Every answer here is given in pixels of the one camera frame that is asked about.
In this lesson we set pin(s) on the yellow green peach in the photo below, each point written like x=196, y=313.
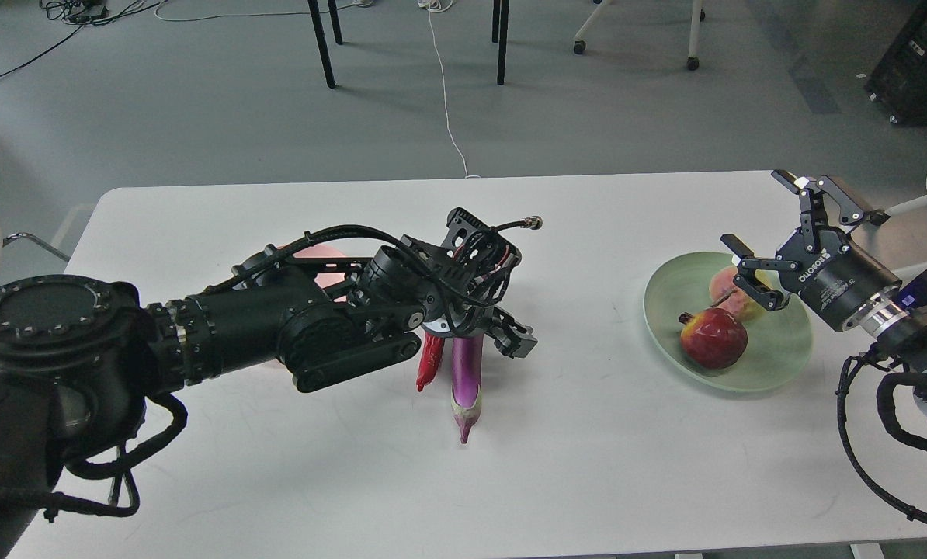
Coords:
x=721, y=289

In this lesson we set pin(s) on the red chili pepper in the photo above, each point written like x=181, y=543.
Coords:
x=431, y=358

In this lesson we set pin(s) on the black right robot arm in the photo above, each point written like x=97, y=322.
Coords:
x=897, y=321

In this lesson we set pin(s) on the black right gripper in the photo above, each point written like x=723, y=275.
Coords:
x=835, y=280

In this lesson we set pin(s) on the pink plate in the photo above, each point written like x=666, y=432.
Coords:
x=312, y=329

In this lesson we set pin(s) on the black table legs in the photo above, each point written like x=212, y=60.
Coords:
x=499, y=36

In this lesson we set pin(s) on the black equipment case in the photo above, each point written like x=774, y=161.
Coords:
x=899, y=81

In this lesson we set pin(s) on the light green plate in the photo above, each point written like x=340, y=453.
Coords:
x=779, y=342

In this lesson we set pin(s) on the purple eggplant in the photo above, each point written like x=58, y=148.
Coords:
x=466, y=370

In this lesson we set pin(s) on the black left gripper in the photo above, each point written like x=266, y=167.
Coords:
x=511, y=338

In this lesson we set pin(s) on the white rolling chair base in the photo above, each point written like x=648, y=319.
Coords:
x=609, y=30

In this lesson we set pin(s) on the red pomegranate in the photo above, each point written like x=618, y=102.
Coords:
x=713, y=338

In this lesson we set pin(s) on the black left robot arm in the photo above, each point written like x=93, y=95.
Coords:
x=88, y=375

